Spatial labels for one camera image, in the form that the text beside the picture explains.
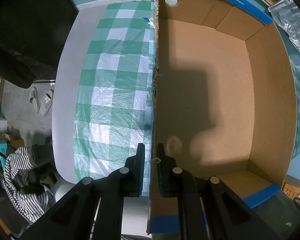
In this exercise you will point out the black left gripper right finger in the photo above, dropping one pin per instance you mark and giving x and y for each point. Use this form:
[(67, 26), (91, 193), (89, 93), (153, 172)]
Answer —
[(173, 180)]

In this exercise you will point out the silver foil bag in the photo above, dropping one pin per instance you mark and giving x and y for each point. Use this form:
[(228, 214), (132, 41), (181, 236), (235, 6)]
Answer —
[(286, 14)]

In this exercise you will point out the grey white slipper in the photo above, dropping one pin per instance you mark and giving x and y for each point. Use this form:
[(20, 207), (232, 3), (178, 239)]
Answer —
[(33, 99), (46, 103)]

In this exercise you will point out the green white checkered tablecloth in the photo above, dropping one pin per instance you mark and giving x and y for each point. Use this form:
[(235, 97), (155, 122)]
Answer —
[(114, 108)]

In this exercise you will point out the black furniture top left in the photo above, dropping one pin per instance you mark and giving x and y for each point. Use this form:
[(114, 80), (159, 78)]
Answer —
[(33, 34)]

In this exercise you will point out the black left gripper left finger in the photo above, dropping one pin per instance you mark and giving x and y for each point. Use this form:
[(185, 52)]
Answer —
[(128, 180)]

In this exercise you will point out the grey white slipper left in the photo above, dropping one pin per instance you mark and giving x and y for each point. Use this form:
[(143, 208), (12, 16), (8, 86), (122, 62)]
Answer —
[(33, 99)]

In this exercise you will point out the grey white slipper right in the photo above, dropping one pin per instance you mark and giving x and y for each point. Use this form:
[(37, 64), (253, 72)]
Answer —
[(46, 103)]

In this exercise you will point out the black white striped cloth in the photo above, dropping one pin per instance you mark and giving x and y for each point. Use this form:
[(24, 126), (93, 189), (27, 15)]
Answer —
[(21, 180)]

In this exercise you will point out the brown cardboard box blue tape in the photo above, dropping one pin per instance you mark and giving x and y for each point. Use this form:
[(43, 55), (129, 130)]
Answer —
[(225, 109)]

